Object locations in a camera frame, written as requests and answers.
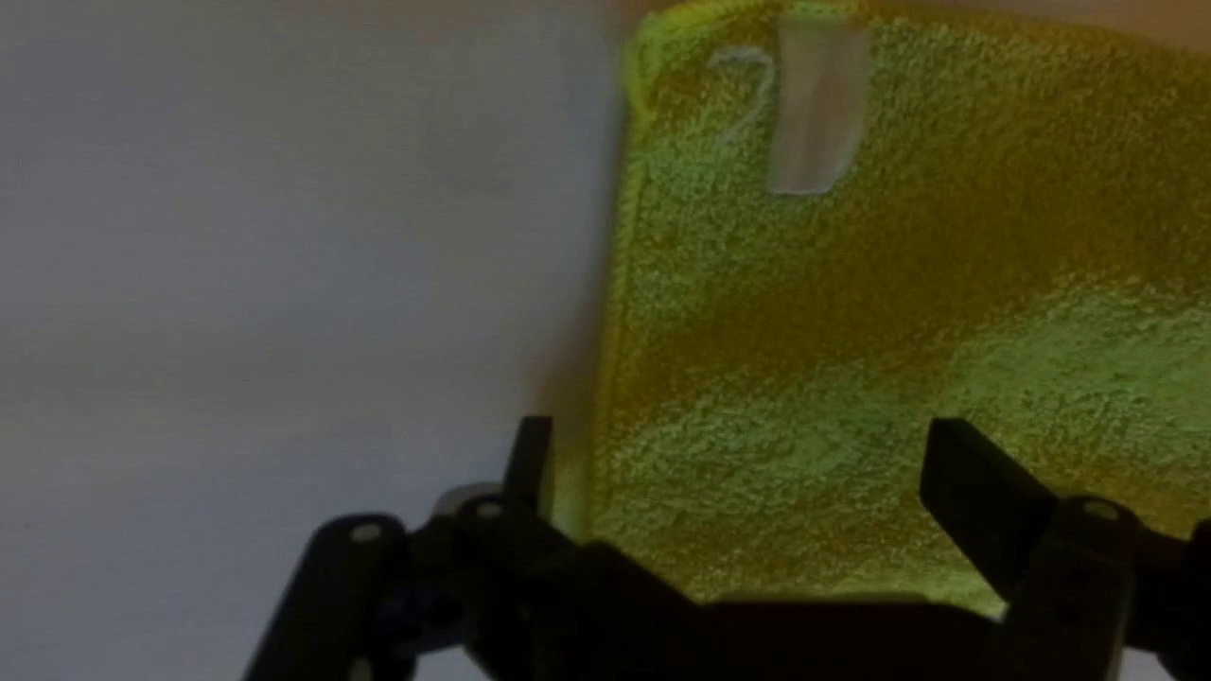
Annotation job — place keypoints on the yellow microfiber towel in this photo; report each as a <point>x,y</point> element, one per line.
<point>909,353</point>

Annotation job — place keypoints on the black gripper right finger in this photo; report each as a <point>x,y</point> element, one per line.
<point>1074,553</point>

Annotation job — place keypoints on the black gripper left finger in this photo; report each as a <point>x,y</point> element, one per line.
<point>504,579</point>

